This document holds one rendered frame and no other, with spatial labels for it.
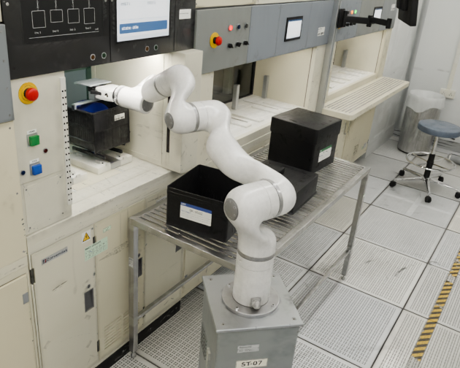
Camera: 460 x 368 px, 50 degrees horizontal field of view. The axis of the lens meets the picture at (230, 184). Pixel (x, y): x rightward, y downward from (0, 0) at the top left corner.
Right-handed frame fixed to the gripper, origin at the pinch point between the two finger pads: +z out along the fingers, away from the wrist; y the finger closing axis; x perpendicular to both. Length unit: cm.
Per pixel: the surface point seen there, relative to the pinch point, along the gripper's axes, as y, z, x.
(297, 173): 60, -72, -35
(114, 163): -0.3, -11.5, -31.7
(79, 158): -8.7, 1.5, -31.3
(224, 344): -39, -104, -52
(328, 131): 96, -68, -23
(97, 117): -7.5, -9.9, -9.7
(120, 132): 5.5, -9.6, -19.1
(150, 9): 0.4, -31.5, 35.9
